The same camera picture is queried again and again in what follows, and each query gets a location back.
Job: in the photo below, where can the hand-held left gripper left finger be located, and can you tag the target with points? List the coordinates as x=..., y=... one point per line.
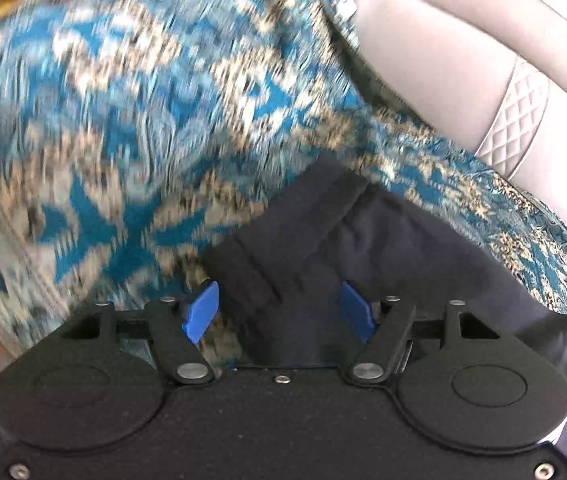
x=202, y=312

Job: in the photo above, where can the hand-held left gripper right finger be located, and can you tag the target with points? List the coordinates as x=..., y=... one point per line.
x=358, y=312

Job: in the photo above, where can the black pants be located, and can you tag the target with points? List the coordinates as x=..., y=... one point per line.
x=413, y=240

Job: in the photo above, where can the blue gold patterned blanket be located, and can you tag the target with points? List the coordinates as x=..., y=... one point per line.
x=113, y=110

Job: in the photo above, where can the beige leather sofa backrest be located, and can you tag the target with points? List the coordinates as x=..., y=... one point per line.
x=438, y=60

